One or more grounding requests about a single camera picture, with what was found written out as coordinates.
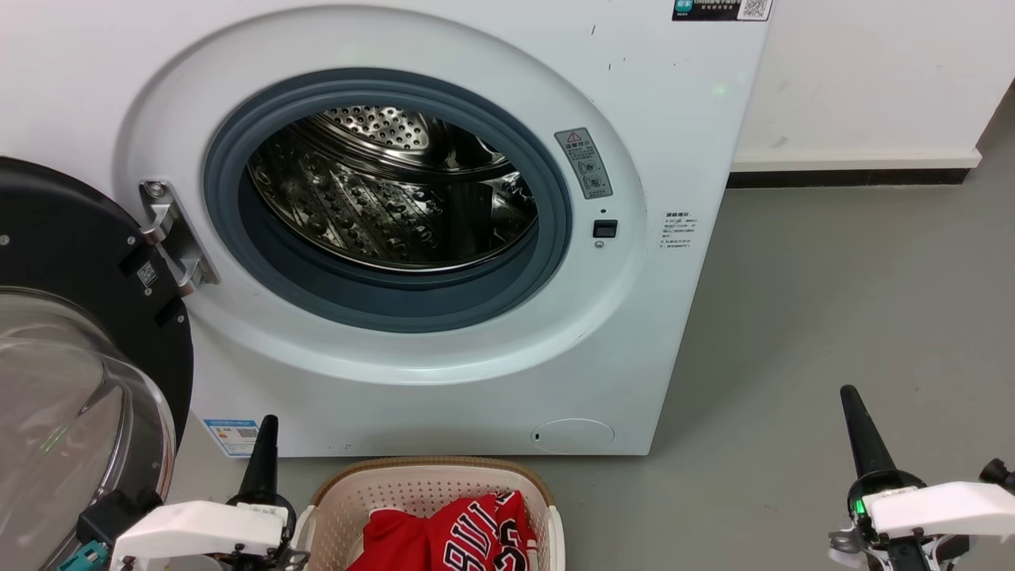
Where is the small white text label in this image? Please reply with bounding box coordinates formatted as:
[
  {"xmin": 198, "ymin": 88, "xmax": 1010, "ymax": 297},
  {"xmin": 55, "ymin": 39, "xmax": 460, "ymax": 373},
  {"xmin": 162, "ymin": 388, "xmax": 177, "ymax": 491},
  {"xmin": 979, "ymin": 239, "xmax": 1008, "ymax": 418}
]
[{"xmin": 661, "ymin": 210, "xmax": 699, "ymax": 251}]

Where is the grey warning sticker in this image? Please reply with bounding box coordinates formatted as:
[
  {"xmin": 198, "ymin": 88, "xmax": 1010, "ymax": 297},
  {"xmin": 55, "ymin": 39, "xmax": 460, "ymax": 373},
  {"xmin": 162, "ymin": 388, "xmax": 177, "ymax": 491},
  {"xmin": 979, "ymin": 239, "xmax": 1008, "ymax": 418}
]
[{"xmin": 553, "ymin": 128, "xmax": 614, "ymax": 200}]

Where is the black baseboard strip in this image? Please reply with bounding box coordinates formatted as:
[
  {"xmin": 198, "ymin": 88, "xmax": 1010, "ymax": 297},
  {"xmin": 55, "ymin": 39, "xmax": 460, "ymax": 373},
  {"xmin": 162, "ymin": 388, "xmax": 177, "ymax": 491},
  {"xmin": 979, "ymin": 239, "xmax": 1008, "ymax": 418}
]
[{"xmin": 727, "ymin": 168, "xmax": 972, "ymax": 189}]

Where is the black glass washer door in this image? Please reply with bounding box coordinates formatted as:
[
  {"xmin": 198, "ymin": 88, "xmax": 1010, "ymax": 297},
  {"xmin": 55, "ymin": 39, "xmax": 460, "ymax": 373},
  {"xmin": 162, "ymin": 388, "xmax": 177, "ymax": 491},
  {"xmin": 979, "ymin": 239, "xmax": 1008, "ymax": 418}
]
[{"xmin": 0, "ymin": 156, "xmax": 195, "ymax": 571}]

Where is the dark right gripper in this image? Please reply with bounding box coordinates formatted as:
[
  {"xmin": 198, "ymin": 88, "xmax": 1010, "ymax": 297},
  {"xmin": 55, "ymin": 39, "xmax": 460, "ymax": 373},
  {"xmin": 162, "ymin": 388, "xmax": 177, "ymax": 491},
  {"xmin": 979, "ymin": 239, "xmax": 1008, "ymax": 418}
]
[{"xmin": 829, "ymin": 385, "xmax": 970, "ymax": 571}]

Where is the silver metal door hinge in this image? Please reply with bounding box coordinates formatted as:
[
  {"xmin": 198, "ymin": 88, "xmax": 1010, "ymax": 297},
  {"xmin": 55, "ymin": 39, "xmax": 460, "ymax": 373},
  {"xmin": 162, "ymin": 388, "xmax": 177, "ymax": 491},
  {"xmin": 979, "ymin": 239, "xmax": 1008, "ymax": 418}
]
[{"xmin": 139, "ymin": 180, "xmax": 220, "ymax": 298}]

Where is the grey rubber door gasket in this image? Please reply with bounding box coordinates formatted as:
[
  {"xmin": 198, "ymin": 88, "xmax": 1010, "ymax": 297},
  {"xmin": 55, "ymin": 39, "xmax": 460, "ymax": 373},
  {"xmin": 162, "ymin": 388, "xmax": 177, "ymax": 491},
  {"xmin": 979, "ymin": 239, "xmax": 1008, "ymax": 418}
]
[{"xmin": 203, "ymin": 68, "xmax": 573, "ymax": 334}]

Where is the white front-load washing machine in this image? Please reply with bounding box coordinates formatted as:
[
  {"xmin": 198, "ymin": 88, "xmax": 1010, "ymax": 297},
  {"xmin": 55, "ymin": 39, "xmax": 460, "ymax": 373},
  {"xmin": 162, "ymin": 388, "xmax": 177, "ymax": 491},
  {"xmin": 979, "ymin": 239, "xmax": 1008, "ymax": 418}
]
[{"xmin": 0, "ymin": 0, "xmax": 774, "ymax": 458}]

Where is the stainless steel washing machine drum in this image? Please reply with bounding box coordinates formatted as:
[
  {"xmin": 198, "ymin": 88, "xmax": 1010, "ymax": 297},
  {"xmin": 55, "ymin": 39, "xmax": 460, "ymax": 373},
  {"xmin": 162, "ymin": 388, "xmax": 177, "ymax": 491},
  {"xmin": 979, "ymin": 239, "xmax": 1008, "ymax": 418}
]
[{"xmin": 247, "ymin": 105, "xmax": 540, "ymax": 273}]

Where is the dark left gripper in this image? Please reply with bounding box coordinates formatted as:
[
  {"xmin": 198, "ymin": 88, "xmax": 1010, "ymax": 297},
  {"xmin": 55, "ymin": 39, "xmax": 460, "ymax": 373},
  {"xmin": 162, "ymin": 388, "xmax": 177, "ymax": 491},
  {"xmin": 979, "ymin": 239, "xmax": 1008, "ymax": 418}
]
[{"xmin": 226, "ymin": 415, "xmax": 311, "ymax": 571}]

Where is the cream perforated laundry basket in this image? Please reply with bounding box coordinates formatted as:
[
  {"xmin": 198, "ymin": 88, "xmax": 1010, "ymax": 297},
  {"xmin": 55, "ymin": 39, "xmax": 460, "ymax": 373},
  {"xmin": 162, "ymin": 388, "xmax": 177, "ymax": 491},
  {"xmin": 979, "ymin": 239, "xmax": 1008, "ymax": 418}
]
[{"xmin": 295, "ymin": 456, "xmax": 565, "ymax": 571}]

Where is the red basketball jersey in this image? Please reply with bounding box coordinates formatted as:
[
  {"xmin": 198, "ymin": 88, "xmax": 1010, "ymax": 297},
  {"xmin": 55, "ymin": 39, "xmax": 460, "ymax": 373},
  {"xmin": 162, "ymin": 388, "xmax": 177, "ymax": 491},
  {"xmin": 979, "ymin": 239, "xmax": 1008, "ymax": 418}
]
[{"xmin": 347, "ymin": 490, "xmax": 536, "ymax": 571}]

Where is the teal door handle piece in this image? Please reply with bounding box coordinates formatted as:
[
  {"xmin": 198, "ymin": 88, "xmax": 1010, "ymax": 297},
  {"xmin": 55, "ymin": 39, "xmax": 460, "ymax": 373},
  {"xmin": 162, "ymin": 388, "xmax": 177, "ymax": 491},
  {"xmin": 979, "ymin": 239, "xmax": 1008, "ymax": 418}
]
[{"xmin": 57, "ymin": 541, "xmax": 110, "ymax": 571}]

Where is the blue energy label sticker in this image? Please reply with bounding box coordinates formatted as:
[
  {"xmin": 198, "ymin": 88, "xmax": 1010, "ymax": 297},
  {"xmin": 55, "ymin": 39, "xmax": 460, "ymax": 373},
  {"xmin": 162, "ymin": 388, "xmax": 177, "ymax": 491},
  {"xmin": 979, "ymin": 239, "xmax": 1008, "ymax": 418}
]
[{"xmin": 203, "ymin": 419, "xmax": 260, "ymax": 458}]

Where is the round white filter cover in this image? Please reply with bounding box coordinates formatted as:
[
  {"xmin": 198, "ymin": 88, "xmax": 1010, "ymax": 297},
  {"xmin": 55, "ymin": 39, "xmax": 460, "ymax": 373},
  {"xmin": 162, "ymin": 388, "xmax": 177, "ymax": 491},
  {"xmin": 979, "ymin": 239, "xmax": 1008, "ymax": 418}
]
[{"xmin": 531, "ymin": 418, "xmax": 615, "ymax": 454}]

